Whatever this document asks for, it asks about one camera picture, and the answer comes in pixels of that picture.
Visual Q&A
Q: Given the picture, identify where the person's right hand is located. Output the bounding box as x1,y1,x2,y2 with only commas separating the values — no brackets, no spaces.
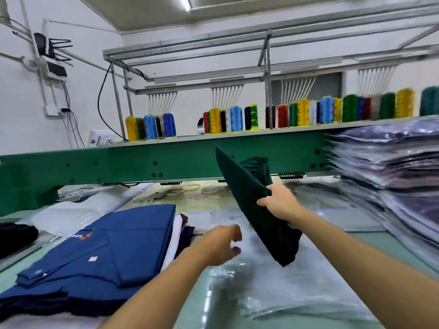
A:
257,176,307,227

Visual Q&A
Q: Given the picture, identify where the person's left hand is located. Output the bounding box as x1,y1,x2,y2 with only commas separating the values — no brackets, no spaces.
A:
194,224,243,267

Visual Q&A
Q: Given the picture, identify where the dark green shirt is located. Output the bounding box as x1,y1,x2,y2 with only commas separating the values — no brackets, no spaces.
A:
214,147,303,267

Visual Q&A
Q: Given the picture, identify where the stack of plastic bags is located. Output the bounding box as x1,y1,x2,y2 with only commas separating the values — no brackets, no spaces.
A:
206,216,378,323

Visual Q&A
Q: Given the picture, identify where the stack of bagged garments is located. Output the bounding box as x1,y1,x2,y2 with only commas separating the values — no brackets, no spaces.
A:
328,120,439,271

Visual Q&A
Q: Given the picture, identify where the person's left forearm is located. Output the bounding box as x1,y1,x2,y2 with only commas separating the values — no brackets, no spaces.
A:
99,251,214,329

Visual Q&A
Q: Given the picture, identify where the person's right forearm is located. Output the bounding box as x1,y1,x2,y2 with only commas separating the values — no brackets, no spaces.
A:
291,212,439,329

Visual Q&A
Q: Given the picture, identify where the row of coloured thread spools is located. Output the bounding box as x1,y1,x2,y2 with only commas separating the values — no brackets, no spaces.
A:
125,85,439,141

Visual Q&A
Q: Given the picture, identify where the green machine beam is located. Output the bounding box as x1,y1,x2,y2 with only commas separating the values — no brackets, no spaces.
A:
0,130,344,217

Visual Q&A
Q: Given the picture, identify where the grey metal thread rack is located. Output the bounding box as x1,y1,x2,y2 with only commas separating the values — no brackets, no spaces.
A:
103,3,439,140

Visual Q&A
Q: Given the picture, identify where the white box device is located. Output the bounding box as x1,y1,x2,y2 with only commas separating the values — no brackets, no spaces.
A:
88,129,118,147

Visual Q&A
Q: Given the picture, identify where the grey flat tablet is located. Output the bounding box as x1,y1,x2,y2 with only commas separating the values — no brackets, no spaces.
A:
0,233,61,273

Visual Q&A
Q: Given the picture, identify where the black cloth bundle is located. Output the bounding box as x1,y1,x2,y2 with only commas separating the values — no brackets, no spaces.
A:
0,223,40,259

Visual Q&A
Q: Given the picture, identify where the black hanging cable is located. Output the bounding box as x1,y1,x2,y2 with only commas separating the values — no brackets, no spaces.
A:
97,65,128,140

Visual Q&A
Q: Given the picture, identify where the white wall socket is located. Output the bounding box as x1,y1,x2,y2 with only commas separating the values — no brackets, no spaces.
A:
44,105,71,118

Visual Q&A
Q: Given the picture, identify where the wall router with antennas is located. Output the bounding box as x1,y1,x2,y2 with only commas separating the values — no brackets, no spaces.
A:
33,32,75,83

